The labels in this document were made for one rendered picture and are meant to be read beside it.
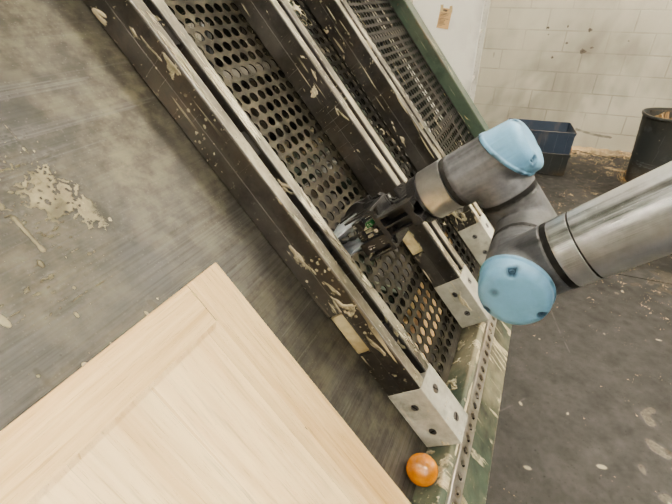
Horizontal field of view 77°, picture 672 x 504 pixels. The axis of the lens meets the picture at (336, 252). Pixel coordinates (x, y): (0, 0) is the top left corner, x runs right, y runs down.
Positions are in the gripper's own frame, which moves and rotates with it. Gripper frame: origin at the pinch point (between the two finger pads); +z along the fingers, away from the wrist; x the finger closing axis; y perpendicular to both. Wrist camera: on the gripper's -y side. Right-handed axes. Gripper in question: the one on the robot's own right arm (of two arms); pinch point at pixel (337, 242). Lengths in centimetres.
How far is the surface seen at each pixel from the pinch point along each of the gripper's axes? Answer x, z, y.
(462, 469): 41.2, -3.4, 13.3
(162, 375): -4.6, 0.3, 38.1
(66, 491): -3, 0, 51
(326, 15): -42, 0, -52
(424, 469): 34.3, -2.0, 18.7
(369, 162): -7.2, -2.3, -22.5
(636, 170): 159, -27, -393
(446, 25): -45, 38, -348
